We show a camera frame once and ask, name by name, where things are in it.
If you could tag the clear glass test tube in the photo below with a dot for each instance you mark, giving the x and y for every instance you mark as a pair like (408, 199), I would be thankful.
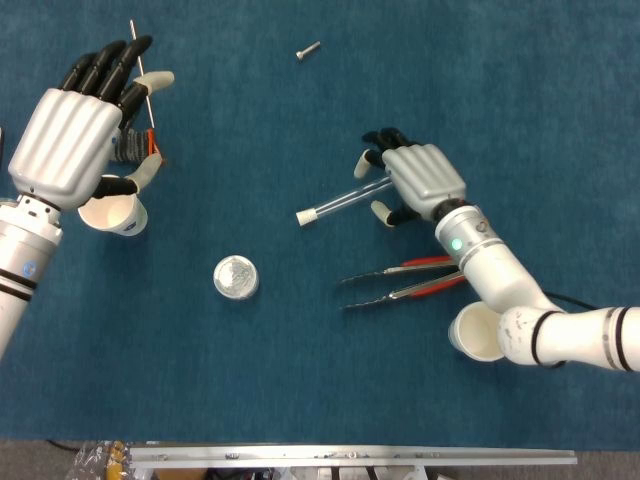
(350, 197)

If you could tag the aluminium profile rail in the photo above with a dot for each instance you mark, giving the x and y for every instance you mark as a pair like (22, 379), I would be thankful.
(350, 455)

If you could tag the paper cup blue flower print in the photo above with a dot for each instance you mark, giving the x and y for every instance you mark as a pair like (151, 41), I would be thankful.
(112, 215)

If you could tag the paper cup dark print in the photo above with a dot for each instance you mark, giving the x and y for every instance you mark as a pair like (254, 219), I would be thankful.
(475, 330)

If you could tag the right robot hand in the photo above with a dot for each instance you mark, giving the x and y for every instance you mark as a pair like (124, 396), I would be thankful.
(425, 175)

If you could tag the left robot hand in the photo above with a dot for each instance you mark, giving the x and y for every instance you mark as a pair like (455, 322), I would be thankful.
(65, 140)

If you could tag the clear round paper clip box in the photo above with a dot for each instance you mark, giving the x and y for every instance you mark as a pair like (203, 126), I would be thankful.
(236, 277)

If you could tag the small white cap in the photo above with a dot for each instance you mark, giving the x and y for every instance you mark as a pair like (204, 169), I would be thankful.
(306, 217)

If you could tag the blue table cloth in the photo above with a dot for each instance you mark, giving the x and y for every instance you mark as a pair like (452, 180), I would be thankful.
(320, 390)

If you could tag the grey knit work glove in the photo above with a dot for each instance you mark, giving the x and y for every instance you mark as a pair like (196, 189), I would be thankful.
(130, 145)

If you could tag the silver bolt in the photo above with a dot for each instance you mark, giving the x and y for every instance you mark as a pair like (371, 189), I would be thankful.
(308, 51)

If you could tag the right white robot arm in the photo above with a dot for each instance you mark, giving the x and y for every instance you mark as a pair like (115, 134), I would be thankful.
(500, 280)

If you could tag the clear plastic bag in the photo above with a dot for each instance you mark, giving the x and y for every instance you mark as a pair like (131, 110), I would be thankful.
(97, 460)

